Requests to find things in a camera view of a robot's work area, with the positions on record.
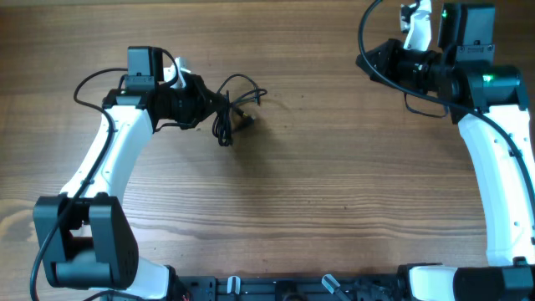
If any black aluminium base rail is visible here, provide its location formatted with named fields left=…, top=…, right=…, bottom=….
left=165, top=273, right=414, bottom=301

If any left camera black cable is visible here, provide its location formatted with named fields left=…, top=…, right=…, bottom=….
left=28, top=48, right=181, bottom=301

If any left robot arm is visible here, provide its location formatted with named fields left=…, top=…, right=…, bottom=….
left=33, top=46, right=229, bottom=300

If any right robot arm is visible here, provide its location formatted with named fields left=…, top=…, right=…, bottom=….
left=356, top=1, right=534, bottom=300

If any black HDMI cable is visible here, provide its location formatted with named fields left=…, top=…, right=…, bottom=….
left=211, top=74, right=268, bottom=147

